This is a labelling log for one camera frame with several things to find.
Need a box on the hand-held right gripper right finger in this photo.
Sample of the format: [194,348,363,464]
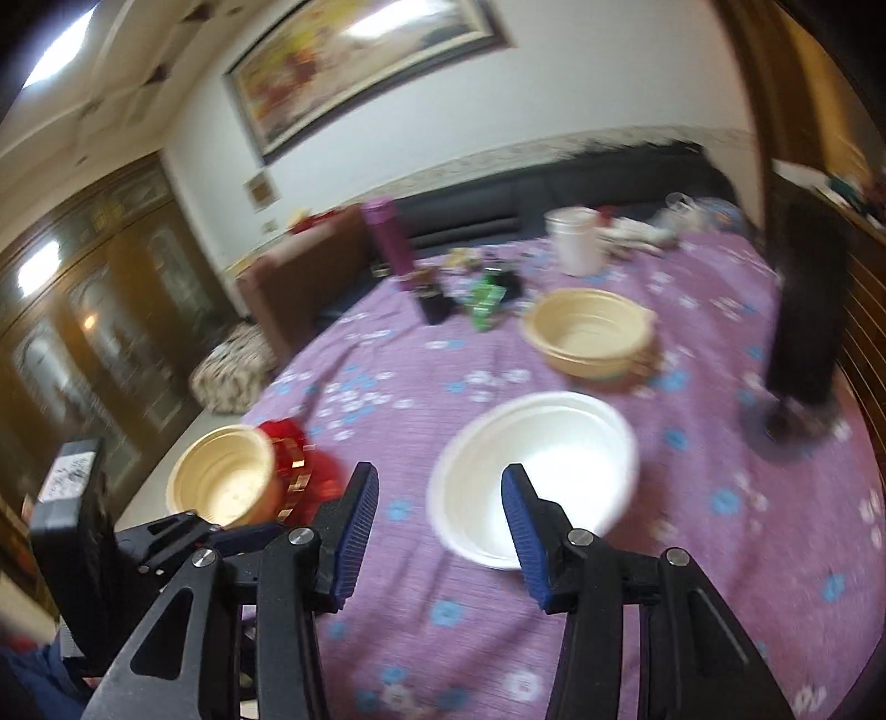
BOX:
[500,462,796,720]

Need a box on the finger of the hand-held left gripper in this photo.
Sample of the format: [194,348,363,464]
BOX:
[147,511,286,556]

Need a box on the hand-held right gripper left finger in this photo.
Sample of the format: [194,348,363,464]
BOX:
[83,461,380,720]

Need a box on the yellow plastic bowl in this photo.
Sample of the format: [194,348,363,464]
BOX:
[521,288,660,381]
[165,424,286,528]

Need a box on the patterned ottoman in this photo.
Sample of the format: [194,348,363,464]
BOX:
[189,321,279,418]

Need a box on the purple floral tablecloth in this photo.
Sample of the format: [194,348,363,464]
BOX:
[235,230,886,720]

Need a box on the wooden glass-door cabinet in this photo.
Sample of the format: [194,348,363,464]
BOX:
[0,151,233,610]

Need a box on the green snack packet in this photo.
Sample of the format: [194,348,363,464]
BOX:
[469,275,504,333]

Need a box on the brown leather armchair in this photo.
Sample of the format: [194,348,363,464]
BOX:
[237,206,376,369]

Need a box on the white plastic cup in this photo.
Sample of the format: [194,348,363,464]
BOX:
[544,205,606,277]

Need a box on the purple thermos bottle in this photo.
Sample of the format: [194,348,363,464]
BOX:
[360,197,418,279]

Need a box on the red box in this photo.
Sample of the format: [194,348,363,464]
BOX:
[286,210,342,234]

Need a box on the white plastic bag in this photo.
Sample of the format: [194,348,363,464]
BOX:
[601,194,694,256]

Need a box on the black leather sofa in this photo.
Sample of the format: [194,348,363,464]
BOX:
[315,140,736,321]

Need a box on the black stand with round base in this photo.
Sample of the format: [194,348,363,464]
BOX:
[739,192,857,452]

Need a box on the blue plastic bag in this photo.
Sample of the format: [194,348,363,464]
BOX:
[691,197,747,235]

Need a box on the wooden chair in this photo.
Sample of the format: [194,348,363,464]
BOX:
[768,158,886,444]

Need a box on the ceiling light panel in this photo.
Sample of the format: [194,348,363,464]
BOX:
[19,0,99,92]

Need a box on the small framed wall picture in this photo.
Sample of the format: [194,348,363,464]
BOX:
[245,172,279,212]

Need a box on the framed wall painting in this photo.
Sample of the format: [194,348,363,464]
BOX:
[221,0,518,167]

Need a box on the wooden door frame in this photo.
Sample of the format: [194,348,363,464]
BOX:
[716,0,886,209]

